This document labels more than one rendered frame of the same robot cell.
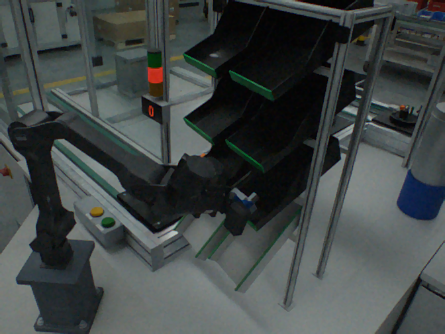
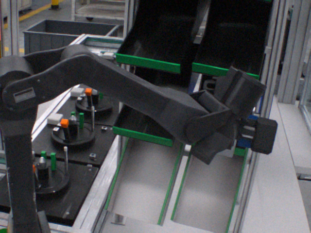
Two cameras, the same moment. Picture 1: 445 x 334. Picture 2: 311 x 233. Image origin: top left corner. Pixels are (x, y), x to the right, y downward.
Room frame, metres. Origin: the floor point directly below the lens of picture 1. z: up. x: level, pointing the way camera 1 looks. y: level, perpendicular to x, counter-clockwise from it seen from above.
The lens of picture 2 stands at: (0.18, 0.52, 1.62)
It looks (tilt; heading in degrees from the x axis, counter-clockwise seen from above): 26 degrees down; 322
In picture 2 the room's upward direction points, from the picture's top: 5 degrees clockwise
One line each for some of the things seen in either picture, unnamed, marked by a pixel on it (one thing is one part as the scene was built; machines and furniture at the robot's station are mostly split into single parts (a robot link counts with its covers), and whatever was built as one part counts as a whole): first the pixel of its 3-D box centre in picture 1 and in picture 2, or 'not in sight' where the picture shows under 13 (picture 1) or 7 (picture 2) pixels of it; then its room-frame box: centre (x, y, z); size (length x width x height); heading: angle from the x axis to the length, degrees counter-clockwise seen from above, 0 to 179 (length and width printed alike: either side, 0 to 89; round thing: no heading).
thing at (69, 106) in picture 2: not in sight; (94, 96); (1.41, -0.15, 1.01); 0.24 x 0.24 x 0.13; 46
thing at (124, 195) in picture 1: (165, 198); (43, 186); (1.05, 0.20, 0.96); 0.24 x 0.24 x 0.02; 46
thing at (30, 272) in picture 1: (64, 285); not in sight; (0.65, 0.40, 0.96); 0.15 x 0.15 x 0.20; 0
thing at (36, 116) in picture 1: (46, 183); (22, 174); (0.65, 0.38, 1.30); 0.07 x 0.06 x 0.32; 167
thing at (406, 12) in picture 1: (401, 8); not in sight; (6.03, -2.54, 0.90); 0.40 x 0.30 x 0.17; 137
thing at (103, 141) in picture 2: not in sight; (73, 126); (1.24, 0.02, 1.01); 0.24 x 0.24 x 0.13; 46
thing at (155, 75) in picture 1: (155, 73); not in sight; (1.27, 0.25, 1.33); 0.05 x 0.05 x 0.05
